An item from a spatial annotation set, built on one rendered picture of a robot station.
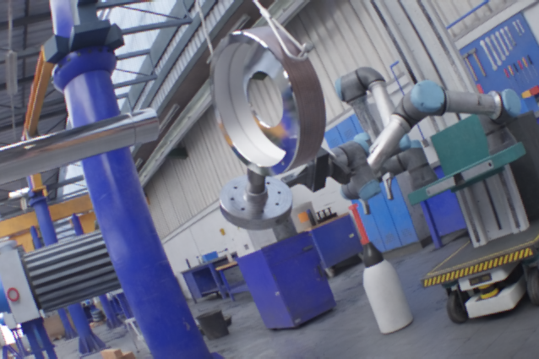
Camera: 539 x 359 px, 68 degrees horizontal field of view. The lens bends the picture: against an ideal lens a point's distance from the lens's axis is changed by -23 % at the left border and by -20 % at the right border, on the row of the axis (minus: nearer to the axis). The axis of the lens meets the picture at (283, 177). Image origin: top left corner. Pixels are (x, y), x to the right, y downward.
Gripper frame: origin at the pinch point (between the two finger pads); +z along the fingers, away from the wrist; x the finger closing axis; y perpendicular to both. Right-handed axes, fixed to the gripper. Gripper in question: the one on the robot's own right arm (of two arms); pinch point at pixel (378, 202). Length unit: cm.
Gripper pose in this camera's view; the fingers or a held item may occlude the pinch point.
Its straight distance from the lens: 196.6
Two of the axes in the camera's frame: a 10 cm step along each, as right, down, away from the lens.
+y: 7.9, 1.8, 5.9
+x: -6.0, 4.6, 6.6
